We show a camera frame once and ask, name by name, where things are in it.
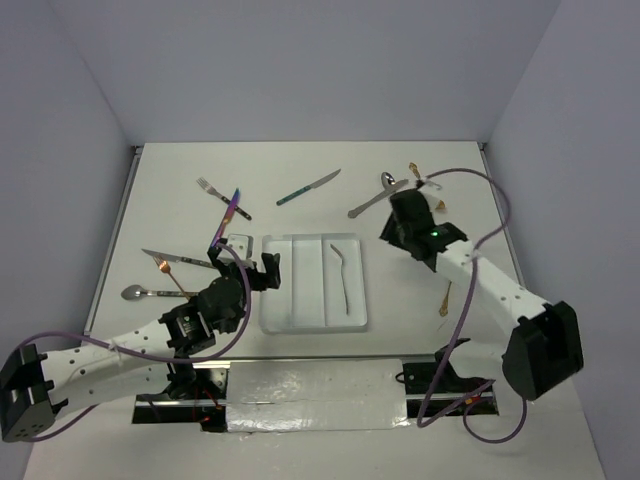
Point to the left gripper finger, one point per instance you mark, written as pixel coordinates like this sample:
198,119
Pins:
217,255
272,275

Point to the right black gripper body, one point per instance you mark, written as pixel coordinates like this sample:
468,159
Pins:
396,233

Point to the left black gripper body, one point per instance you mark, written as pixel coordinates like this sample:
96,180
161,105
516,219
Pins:
256,278

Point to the ornate silver knife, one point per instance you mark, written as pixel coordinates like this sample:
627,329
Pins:
377,198

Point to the copper fork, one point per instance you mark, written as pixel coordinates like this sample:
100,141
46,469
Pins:
165,268

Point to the iridescent rainbow knife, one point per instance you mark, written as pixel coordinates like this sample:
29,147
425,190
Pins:
226,219

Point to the plain silver fork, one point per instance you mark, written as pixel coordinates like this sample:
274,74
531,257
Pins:
342,260

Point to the ornate gold spoon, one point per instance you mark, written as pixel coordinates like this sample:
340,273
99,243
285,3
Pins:
443,309

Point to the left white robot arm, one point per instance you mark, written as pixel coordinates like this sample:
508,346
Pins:
38,387

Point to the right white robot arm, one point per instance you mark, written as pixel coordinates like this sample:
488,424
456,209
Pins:
543,347

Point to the white three-compartment cutlery tray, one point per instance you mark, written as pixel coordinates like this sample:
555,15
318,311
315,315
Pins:
310,298

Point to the gold spoon far right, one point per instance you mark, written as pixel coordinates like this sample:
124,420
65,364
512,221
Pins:
414,169

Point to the white foil-covered base board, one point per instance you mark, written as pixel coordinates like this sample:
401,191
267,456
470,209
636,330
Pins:
319,395

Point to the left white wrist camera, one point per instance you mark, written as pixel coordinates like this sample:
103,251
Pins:
241,244

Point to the knife with black handle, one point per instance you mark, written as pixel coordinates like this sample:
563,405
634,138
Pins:
178,259

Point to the spoon with teal handle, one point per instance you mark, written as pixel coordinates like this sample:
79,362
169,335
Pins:
389,183

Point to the fork with black handle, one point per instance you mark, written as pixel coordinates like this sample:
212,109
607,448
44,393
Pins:
208,188

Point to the knife with teal handle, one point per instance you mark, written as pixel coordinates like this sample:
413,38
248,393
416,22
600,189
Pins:
306,188

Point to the spoon with black handle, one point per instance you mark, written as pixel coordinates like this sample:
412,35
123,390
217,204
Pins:
137,292

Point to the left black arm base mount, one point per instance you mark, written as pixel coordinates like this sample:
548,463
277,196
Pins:
195,395

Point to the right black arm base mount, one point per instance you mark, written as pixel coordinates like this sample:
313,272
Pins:
416,374

